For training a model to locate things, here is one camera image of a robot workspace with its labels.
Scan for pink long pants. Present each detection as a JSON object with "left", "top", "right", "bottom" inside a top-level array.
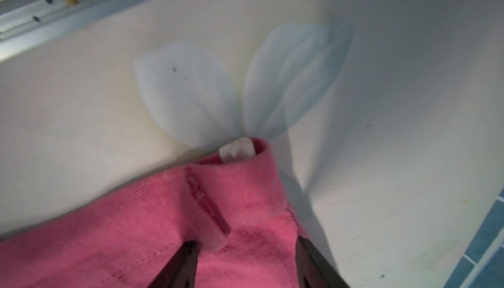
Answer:
[{"left": 1, "top": 138, "right": 302, "bottom": 287}]

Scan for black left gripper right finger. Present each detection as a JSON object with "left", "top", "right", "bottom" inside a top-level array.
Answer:
[{"left": 295, "top": 236, "right": 350, "bottom": 288}]

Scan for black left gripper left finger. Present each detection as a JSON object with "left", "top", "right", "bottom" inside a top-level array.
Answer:
[{"left": 148, "top": 241, "right": 199, "bottom": 288}]

